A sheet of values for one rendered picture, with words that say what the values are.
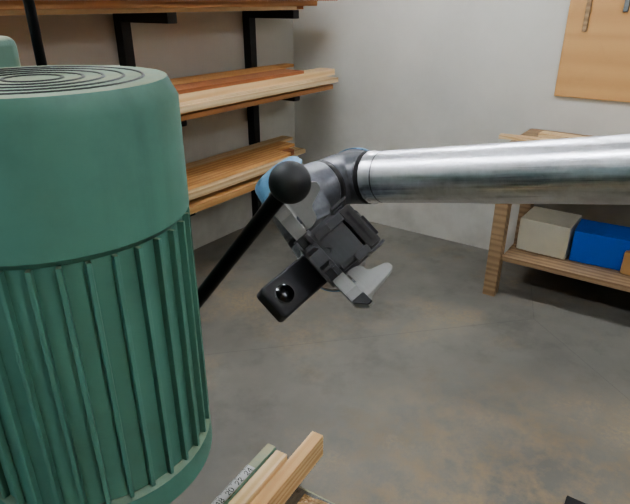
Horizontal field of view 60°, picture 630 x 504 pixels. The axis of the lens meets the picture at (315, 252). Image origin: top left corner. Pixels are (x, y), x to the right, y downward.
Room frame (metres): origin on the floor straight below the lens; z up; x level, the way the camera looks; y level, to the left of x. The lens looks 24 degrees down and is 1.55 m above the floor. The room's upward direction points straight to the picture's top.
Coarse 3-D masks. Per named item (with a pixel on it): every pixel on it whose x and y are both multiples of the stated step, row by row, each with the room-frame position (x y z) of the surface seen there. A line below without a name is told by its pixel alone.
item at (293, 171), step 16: (272, 176) 0.42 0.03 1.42; (288, 176) 0.41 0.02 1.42; (304, 176) 0.42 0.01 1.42; (272, 192) 0.42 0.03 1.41; (288, 192) 0.41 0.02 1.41; (304, 192) 0.42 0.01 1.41; (272, 208) 0.43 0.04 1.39; (256, 224) 0.44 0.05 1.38; (240, 240) 0.45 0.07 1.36; (224, 256) 0.46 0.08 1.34; (240, 256) 0.46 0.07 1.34; (224, 272) 0.46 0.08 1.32; (208, 288) 0.47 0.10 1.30
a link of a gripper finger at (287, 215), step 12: (312, 192) 0.58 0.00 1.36; (288, 204) 0.57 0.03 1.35; (300, 204) 0.58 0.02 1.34; (312, 204) 0.59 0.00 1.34; (276, 216) 0.55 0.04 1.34; (288, 216) 0.56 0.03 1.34; (300, 216) 0.58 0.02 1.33; (312, 216) 0.59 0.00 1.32; (288, 228) 0.56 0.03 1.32; (300, 228) 0.57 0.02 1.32
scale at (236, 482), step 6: (246, 468) 0.57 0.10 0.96; (252, 468) 0.57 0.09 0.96; (240, 474) 0.56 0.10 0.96; (246, 474) 0.56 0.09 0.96; (234, 480) 0.55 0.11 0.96; (240, 480) 0.55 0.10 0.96; (228, 486) 0.54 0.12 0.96; (234, 486) 0.54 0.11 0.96; (222, 492) 0.53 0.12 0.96; (228, 492) 0.53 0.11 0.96; (216, 498) 0.52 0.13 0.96; (222, 498) 0.52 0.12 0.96
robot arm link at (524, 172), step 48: (480, 144) 0.78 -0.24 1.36; (528, 144) 0.72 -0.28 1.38; (576, 144) 0.68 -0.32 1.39; (624, 144) 0.64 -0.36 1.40; (384, 192) 0.83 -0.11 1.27; (432, 192) 0.78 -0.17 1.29; (480, 192) 0.73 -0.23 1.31; (528, 192) 0.69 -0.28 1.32; (576, 192) 0.65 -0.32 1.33; (624, 192) 0.62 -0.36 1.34
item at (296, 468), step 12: (312, 432) 0.66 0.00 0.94; (312, 444) 0.64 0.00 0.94; (300, 456) 0.61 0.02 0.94; (312, 456) 0.63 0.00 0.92; (288, 468) 0.59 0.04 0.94; (300, 468) 0.60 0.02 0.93; (276, 480) 0.57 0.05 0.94; (288, 480) 0.57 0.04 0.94; (300, 480) 0.60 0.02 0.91; (264, 492) 0.55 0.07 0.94; (276, 492) 0.55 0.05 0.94; (288, 492) 0.57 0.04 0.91
